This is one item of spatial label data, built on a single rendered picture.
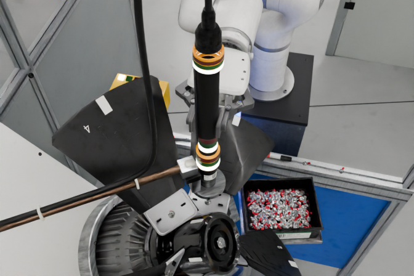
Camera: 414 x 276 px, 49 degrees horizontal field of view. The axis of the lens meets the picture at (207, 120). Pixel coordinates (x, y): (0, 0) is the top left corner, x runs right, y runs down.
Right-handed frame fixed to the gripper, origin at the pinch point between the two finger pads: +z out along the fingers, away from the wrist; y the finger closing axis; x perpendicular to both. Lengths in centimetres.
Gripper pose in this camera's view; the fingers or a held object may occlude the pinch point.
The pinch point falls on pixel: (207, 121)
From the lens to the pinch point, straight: 73.6
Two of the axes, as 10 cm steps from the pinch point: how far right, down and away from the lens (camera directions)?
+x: 0.0, -6.2, -7.9
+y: -9.7, -1.9, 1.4
